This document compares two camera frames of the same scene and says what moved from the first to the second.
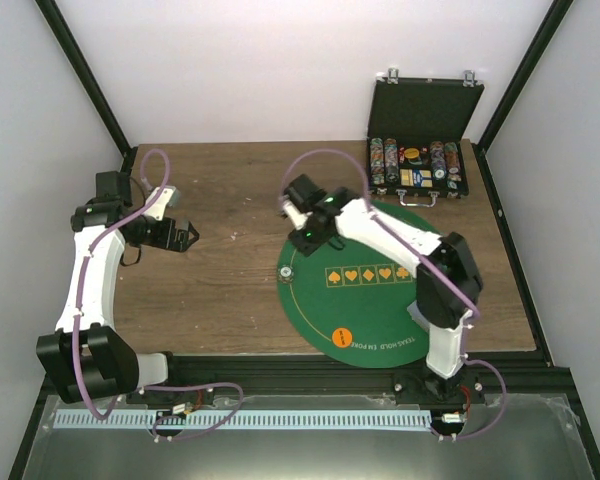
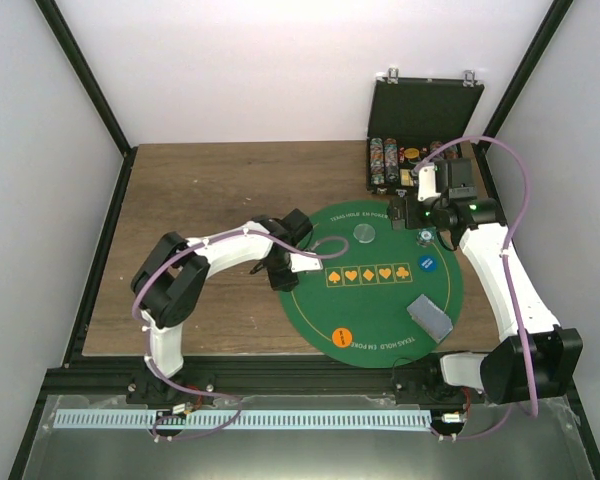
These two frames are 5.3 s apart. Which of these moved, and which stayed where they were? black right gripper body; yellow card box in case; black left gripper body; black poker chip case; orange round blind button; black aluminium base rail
Moved: black right gripper body; black left gripper body
Stayed: black poker chip case; yellow card box in case; black aluminium base rail; orange round blind button
